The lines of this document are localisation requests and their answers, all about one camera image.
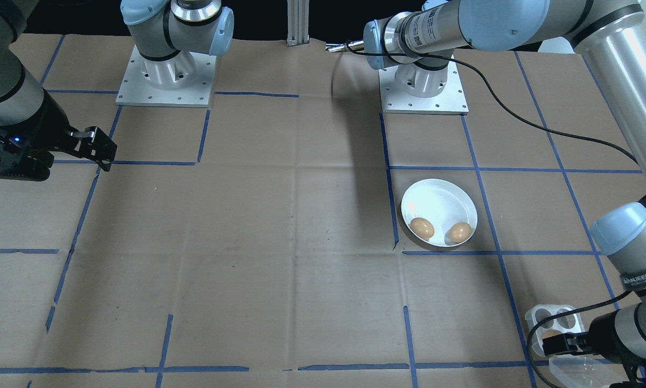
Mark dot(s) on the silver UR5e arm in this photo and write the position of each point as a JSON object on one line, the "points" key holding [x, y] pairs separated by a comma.
{"points": [[182, 32], [516, 21]]}

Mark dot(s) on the round white plate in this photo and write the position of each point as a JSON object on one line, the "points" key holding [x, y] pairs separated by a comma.
{"points": [[436, 196]]}

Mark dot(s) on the aluminium frame bar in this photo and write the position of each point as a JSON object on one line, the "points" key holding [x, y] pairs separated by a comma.
{"points": [[298, 21]]}

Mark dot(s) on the black frame cover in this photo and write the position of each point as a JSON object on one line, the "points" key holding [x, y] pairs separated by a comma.
{"points": [[263, 16]]}

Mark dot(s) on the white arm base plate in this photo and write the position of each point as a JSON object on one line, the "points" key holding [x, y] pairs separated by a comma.
{"points": [[393, 105], [134, 97]]}

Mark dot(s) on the clear plastic egg box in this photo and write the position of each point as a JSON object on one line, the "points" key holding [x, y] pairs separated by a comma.
{"points": [[555, 317]]}

